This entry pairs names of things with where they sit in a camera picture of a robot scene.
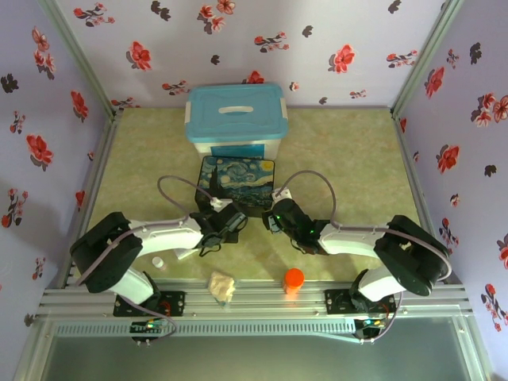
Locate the starry night painted box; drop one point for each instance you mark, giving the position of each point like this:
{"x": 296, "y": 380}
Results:
{"x": 238, "y": 180}

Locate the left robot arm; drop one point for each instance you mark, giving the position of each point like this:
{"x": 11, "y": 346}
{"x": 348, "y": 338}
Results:
{"x": 107, "y": 254}

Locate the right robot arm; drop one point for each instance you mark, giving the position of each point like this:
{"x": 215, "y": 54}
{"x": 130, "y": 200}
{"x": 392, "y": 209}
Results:
{"x": 409, "y": 258}

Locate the white paper packet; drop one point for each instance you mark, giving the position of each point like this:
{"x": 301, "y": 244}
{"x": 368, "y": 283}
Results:
{"x": 188, "y": 254}

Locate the orange capped bottle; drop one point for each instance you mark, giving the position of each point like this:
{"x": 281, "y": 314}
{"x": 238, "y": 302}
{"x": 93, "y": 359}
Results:
{"x": 294, "y": 279}

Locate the small white bottle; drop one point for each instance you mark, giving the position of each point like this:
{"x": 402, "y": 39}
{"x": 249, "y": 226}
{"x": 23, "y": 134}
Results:
{"x": 158, "y": 262}

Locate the blue lidded storage bin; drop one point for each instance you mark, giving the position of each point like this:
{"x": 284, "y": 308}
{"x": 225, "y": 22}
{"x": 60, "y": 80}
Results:
{"x": 236, "y": 115}

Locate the green circuit board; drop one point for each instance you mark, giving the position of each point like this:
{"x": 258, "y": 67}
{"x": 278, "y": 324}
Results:
{"x": 372, "y": 323}
{"x": 148, "y": 325}

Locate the grey lower shelf panel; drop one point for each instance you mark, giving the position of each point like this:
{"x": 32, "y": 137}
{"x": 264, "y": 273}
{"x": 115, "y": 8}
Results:
{"x": 254, "y": 361}

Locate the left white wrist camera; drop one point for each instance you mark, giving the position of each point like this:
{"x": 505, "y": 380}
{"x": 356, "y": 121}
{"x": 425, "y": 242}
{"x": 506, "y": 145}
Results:
{"x": 221, "y": 204}

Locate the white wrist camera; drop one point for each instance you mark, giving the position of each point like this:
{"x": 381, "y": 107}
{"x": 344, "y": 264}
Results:
{"x": 282, "y": 195}
{"x": 221, "y": 204}

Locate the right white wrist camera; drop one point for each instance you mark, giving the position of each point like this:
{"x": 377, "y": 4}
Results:
{"x": 282, "y": 195}

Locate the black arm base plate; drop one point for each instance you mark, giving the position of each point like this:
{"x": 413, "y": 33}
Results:
{"x": 174, "y": 303}
{"x": 337, "y": 301}

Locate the aluminium front rail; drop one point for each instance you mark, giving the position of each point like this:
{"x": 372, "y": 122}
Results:
{"x": 258, "y": 310}

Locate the aluminium side rail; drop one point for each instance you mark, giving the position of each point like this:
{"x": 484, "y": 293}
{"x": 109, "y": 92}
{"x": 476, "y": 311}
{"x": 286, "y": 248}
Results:
{"x": 410, "y": 158}
{"x": 102, "y": 151}

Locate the aluminium corner post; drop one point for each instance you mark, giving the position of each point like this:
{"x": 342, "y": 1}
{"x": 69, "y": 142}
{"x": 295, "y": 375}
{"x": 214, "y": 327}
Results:
{"x": 83, "y": 59}
{"x": 426, "y": 59}

